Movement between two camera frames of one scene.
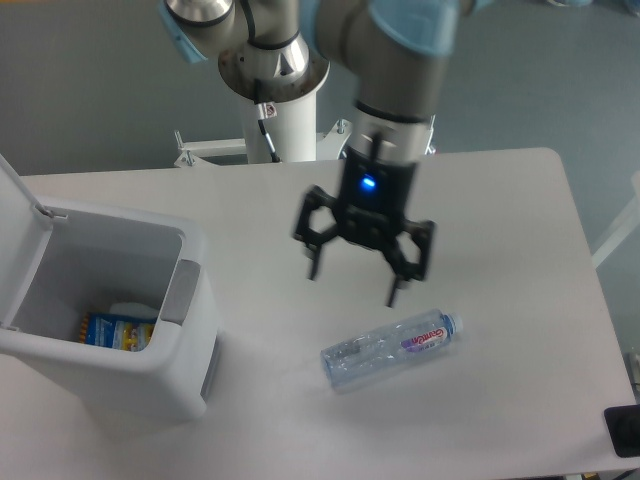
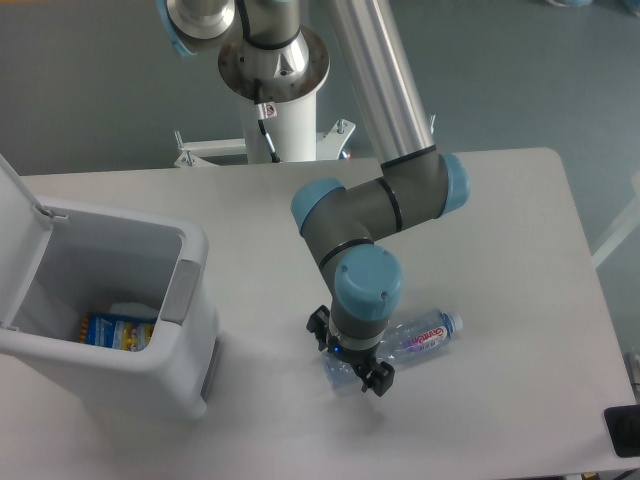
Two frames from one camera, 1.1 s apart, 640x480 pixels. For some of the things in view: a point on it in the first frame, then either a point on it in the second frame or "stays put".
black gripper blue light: [374, 197] -> [380, 379]
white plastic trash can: [59, 261] stays put
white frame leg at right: [625, 230] stays put
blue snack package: [116, 331] stays put
